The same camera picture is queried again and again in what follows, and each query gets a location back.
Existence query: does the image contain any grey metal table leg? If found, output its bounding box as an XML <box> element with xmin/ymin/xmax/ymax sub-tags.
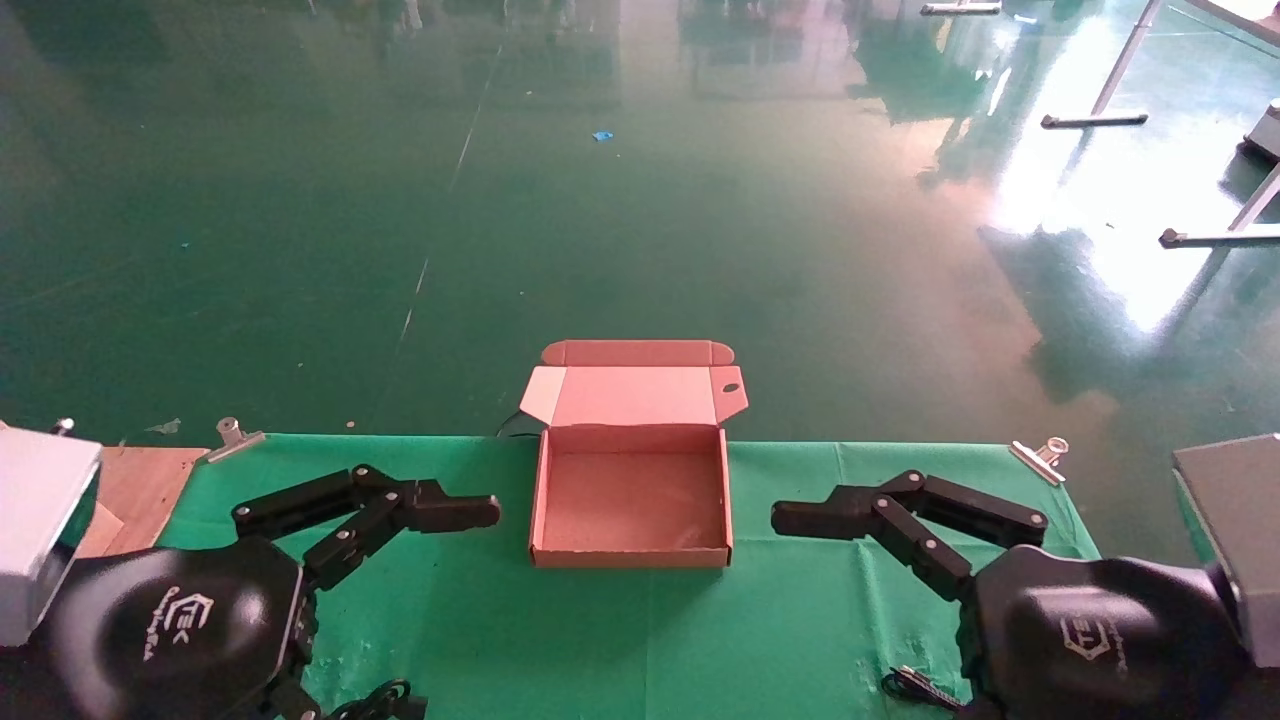
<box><xmin>1159</xmin><ymin>160</ymin><xmax>1280</xmax><ymax>250</ymax></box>
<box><xmin>1040</xmin><ymin>0</ymin><xmax>1167</xmax><ymax>130</ymax></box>

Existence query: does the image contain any white table top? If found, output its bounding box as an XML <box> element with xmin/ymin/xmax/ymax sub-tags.
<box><xmin>1185</xmin><ymin>0</ymin><xmax>1280</xmax><ymax>49</ymax></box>

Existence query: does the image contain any open brown cardboard box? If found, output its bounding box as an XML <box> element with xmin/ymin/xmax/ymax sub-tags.
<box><xmin>520</xmin><ymin>339</ymin><xmax>749</xmax><ymax>569</ymax></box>

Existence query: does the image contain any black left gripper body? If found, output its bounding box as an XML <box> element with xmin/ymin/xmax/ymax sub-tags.
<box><xmin>40</xmin><ymin>535</ymin><xmax>319</xmax><ymax>720</ymax></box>

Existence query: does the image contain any brown wooden board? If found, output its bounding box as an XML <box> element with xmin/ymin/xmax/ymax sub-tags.
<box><xmin>75</xmin><ymin>447</ymin><xmax>208</xmax><ymax>559</ymax></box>

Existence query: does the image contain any silver binder clip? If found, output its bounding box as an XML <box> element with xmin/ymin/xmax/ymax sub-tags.
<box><xmin>1008</xmin><ymin>437</ymin><xmax>1070</xmax><ymax>487</ymax></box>
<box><xmin>207</xmin><ymin>417</ymin><xmax>267</xmax><ymax>464</ymax></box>

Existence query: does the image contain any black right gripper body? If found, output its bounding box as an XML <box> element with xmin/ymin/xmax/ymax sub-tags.
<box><xmin>958</xmin><ymin>545</ymin><xmax>1251</xmax><ymax>720</ymax></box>

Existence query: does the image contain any green table cloth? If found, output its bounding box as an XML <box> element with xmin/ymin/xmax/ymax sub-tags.
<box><xmin>155</xmin><ymin>433</ymin><xmax>1103</xmax><ymax>720</ymax></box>

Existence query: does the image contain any flat brown cardboard sheet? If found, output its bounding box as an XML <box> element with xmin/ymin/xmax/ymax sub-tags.
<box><xmin>78</xmin><ymin>502</ymin><xmax>126</xmax><ymax>558</ymax></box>

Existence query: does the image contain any grey machine base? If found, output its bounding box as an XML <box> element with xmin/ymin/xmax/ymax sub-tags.
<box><xmin>1238</xmin><ymin>98</ymin><xmax>1280</xmax><ymax>163</ymax></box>

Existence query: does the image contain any black cable bundle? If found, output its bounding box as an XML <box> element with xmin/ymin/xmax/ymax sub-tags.
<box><xmin>328</xmin><ymin>678</ymin><xmax>431</xmax><ymax>720</ymax></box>

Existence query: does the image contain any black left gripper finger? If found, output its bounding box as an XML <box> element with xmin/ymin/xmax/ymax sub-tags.
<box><xmin>232</xmin><ymin>465</ymin><xmax>501</xmax><ymax>591</ymax></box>
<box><xmin>265</xmin><ymin>677</ymin><xmax>323</xmax><ymax>720</ymax></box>

